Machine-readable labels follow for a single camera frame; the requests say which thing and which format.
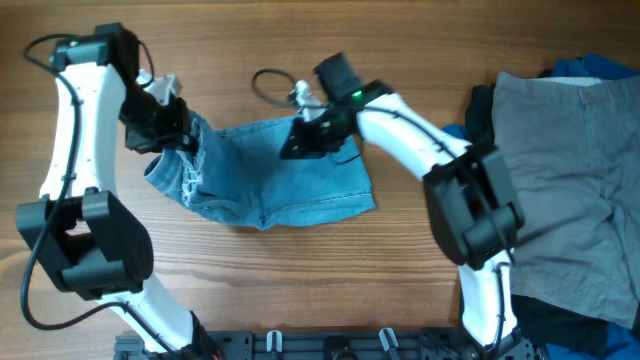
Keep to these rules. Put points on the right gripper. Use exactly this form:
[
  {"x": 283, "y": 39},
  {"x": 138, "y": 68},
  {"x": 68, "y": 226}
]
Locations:
[{"x": 311, "y": 144}]

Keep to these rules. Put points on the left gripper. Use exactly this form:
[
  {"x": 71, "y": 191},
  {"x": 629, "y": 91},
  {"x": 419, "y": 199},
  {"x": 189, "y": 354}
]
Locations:
[{"x": 168, "y": 137}]

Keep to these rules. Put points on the light blue denim jeans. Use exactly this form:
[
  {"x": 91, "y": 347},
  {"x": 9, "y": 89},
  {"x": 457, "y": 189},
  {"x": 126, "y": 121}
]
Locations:
[{"x": 237, "y": 178}]

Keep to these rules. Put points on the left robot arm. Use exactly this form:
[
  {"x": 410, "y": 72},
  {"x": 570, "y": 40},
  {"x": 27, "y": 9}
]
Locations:
[{"x": 78, "y": 231}]

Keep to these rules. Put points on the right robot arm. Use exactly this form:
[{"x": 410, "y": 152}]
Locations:
[{"x": 471, "y": 202}]

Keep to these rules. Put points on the grey shorts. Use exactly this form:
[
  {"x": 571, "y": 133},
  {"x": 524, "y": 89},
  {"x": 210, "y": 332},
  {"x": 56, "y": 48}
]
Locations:
[{"x": 572, "y": 147}]

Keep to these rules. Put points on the black garment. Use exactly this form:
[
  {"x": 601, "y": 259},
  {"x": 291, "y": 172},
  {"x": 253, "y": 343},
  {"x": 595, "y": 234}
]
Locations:
[{"x": 541, "y": 322}]

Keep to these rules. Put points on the dark blue garment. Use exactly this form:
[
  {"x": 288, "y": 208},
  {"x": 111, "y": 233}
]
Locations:
[{"x": 623, "y": 342}]

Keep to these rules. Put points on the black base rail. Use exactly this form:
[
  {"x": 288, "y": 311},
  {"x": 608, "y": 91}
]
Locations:
[{"x": 426, "y": 344}]

